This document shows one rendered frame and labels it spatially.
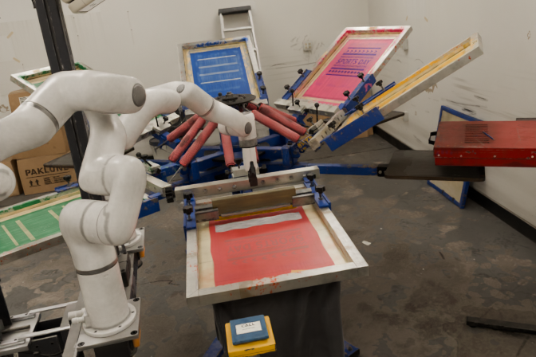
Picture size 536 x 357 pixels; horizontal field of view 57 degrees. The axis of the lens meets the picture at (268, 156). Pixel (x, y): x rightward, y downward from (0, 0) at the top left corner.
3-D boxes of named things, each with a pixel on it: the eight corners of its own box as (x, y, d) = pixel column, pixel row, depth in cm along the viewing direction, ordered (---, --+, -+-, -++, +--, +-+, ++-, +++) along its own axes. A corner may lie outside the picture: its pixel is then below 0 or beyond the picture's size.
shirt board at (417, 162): (482, 165, 263) (483, 151, 261) (485, 194, 228) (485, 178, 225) (253, 160, 314) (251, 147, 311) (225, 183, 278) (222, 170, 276)
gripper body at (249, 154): (238, 140, 207) (241, 165, 210) (240, 147, 197) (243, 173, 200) (255, 138, 207) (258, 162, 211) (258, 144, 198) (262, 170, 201)
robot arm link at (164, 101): (163, 72, 157) (128, 72, 169) (97, 171, 144) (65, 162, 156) (190, 100, 167) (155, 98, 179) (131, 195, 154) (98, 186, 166)
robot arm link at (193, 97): (156, 107, 160) (129, 105, 170) (199, 135, 176) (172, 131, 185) (175, 64, 164) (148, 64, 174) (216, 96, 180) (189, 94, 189)
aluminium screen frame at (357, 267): (369, 276, 160) (368, 265, 159) (187, 308, 153) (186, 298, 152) (312, 190, 234) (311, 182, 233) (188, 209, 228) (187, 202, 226)
